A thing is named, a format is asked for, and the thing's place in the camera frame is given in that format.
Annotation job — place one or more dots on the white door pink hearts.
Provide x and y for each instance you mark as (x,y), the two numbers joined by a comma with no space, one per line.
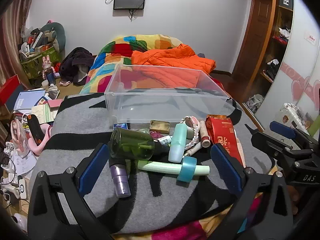
(295,67)

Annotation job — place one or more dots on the small blue cardboard box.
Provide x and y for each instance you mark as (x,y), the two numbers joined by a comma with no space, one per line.
(120,126)

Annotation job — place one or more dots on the wooden wardrobe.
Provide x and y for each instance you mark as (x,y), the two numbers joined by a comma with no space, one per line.
(257,30)

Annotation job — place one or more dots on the white tube green print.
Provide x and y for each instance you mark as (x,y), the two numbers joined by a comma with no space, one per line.
(165,140)

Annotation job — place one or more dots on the pale beige tube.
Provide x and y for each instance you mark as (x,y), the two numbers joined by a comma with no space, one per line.
(240,152)

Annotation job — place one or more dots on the person's right hand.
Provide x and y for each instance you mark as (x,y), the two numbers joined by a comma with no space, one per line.
(293,198)

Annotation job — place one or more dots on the pink soft toy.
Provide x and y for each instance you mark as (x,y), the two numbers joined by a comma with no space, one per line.
(35,148)

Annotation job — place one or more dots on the multicoloured bed sheet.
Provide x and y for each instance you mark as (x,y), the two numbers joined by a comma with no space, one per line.
(175,232)

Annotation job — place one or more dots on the purple spray bottle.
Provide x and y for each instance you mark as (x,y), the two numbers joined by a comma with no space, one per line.
(120,180)

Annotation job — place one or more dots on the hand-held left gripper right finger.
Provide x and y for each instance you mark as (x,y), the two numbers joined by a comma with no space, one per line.
(225,165)

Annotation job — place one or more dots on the teal tape roll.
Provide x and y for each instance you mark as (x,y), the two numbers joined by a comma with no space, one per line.
(187,170)

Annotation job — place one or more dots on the blue notebook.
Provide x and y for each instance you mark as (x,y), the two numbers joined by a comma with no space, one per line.
(27,100)

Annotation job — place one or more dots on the gold metal tin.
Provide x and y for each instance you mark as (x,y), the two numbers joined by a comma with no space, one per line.
(160,127)

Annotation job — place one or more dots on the red gold packet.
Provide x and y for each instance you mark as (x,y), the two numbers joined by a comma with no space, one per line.
(222,132)

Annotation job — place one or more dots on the pink hair clips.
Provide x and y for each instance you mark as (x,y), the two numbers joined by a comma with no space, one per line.
(156,135)

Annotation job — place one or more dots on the clear plastic storage box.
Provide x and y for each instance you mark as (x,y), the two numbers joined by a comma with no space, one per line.
(162,110)

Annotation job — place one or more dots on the mint plastic bottle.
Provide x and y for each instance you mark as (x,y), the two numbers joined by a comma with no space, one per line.
(177,142)

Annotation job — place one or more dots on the grey neck pillow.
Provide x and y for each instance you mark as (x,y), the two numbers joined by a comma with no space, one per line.
(58,33)

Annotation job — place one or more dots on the colourful patchwork quilt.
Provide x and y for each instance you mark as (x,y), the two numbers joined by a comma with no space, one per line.
(110,57)

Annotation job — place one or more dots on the cream lip balm stick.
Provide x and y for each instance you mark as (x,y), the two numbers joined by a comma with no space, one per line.
(205,135)

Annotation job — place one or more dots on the black orange handheld device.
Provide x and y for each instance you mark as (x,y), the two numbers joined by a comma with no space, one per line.
(35,128)

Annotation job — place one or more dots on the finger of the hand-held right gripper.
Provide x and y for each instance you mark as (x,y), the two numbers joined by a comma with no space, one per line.
(265,143)
(282,130)

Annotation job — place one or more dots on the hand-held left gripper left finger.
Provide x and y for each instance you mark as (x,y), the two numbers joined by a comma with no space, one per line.
(93,167)

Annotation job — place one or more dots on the black bag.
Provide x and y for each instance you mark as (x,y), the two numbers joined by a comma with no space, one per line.
(272,68)

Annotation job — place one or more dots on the pink white round toy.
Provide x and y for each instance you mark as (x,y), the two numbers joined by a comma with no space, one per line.
(192,121)

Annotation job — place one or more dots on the orange duvet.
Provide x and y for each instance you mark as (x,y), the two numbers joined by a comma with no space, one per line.
(170,57)

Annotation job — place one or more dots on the green storage box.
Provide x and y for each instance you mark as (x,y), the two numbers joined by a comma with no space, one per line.
(32,65)

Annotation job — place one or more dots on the white power adapter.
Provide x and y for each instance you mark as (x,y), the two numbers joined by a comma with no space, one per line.
(23,188)

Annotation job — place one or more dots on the pink rabbit figure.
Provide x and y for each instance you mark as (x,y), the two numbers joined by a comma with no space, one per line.
(48,70)

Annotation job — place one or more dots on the pink book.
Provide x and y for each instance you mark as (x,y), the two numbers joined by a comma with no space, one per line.
(55,103)

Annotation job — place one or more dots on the red box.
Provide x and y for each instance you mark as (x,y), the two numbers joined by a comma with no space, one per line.
(8,90)

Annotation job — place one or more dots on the green white book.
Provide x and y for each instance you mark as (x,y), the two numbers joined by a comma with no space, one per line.
(43,113)

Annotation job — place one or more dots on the white sandals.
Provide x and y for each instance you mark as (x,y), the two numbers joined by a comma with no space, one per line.
(255,102)

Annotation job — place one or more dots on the grey black blanket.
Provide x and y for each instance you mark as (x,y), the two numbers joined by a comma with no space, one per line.
(75,120)

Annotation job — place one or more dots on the white paper sheets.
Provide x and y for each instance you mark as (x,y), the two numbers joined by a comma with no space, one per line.
(23,163)

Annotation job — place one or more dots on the black printed box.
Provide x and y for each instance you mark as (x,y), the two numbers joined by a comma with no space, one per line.
(285,0)

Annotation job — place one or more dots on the green glass bottle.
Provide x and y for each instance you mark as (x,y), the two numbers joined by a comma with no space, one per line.
(132,143)

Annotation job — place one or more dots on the dark clothes pile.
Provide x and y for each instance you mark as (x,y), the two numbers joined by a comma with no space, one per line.
(75,62)

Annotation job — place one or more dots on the white cloth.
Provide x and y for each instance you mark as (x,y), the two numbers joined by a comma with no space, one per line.
(285,32)

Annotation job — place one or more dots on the light green tube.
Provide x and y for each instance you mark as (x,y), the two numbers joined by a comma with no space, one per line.
(160,167)

